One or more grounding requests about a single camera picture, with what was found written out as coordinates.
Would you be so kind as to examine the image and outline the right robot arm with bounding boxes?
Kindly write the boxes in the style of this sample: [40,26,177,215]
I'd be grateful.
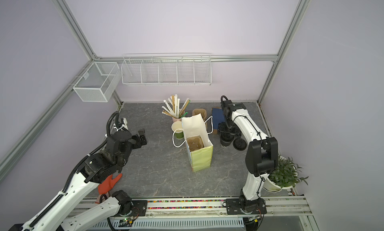
[218,96,279,213]

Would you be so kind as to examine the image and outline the cardboard tray with napkins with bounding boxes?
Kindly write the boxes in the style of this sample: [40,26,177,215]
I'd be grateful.
[212,107,225,134]

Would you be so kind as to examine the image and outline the red handled tool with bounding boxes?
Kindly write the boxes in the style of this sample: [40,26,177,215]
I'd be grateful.
[98,174,123,199]

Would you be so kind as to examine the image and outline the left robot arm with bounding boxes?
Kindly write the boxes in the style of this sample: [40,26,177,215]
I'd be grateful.
[10,111,148,231]

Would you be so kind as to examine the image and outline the single brown pulp cup carrier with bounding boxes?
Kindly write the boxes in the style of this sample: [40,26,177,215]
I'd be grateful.
[187,136,204,152]

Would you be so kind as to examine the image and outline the potted green plant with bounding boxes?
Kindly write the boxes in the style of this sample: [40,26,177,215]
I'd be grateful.
[263,155,309,193]

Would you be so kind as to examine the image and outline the black paper cup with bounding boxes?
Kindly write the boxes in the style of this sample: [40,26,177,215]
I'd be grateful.
[220,137,235,148]

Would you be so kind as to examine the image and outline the green paper cup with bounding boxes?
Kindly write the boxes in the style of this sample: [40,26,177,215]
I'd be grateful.
[171,121,184,140]

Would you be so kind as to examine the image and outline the brown pulp cup carrier stack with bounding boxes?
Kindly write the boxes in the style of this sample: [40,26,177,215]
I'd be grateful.
[192,108,207,121]

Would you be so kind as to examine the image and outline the pink metal straw bucket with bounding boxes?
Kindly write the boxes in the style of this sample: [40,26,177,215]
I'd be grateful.
[172,117,182,122]

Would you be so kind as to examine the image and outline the wide white wire basket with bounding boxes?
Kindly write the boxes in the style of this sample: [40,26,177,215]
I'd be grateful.
[121,53,212,86]

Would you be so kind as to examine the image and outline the small white mesh basket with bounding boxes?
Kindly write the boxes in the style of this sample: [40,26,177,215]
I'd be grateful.
[73,62,122,103]

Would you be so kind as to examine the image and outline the black cup lid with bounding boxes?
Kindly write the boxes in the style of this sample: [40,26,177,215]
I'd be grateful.
[233,138,248,151]

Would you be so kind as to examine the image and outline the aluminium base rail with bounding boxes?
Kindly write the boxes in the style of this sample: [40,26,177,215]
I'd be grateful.
[58,196,319,231]

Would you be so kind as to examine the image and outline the white wrapped straw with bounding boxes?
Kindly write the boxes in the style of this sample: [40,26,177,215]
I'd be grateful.
[174,95,179,118]

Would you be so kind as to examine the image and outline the green paper gift bag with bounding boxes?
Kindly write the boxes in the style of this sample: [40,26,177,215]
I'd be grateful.
[172,114,214,172]

